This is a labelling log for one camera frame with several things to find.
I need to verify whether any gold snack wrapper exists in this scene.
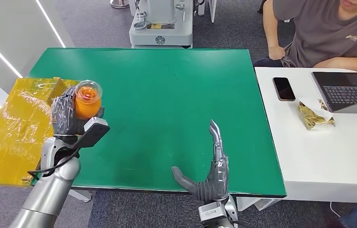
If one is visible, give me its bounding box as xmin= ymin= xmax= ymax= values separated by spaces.
xmin=297 ymin=98 xmax=336 ymax=131

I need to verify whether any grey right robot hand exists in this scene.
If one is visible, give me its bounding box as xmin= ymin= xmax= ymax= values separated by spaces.
xmin=171 ymin=119 xmax=230 ymax=202

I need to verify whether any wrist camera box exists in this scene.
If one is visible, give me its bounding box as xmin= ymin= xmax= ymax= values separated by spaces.
xmin=198 ymin=201 xmax=228 ymax=225
xmin=71 ymin=117 xmax=111 ymax=150

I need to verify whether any chrome stand base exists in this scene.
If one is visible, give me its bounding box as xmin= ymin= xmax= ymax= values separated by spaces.
xmin=110 ymin=0 xmax=130 ymax=10

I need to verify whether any person's right hand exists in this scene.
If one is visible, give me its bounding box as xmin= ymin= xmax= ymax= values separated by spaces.
xmin=268 ymin=46 xmax=287 ymax=61

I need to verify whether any white furniture leg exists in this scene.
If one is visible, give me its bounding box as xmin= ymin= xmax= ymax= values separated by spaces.
xmin=196 ymin=0 xmax=217 ymax=25

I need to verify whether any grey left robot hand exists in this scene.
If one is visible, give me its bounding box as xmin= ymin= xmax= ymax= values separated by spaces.
xmin=50 ymin=87 xmax=106 ymax=136

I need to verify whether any orange plastic bottle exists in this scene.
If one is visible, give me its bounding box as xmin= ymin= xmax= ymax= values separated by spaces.
xmin=74 ymin=80 xmax=103 ymax=121

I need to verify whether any grey laptop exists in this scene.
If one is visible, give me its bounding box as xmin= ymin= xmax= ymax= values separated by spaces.
xmin=311 ymin=71 xmax=357 ymax=114

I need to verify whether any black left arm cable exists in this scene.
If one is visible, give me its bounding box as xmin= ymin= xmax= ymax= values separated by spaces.
xmin=27 ymin=148 xmax=81 ymax=181

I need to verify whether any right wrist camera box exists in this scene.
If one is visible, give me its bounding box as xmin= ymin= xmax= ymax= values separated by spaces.
xmin=198 ymin=201 xmax=228 ymax=225

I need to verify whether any person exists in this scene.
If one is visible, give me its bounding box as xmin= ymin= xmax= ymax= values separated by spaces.
xmin=252 ymin=0 xmax=357 ymax=73

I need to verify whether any white table leg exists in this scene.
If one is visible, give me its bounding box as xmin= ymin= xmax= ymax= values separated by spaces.
xmin=68 ymin=189 xmax=93 ymax=203

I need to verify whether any white cable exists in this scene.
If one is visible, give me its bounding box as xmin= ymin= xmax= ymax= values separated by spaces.
xmin=328 ymin=201 xmax=341 ymax=219

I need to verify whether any yellow taped cardboard box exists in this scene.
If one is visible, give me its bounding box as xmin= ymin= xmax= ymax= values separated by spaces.
xmin=0 ymin=77 xmax=81 ymax=187

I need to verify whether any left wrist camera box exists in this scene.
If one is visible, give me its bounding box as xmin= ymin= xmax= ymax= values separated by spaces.
xmin=71 ymin=117 xmax=111 ymax=150

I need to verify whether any black smartphone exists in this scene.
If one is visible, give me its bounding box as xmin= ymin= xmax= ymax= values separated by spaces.
xmin=272 ymin=77 xmax=296 ymax=102

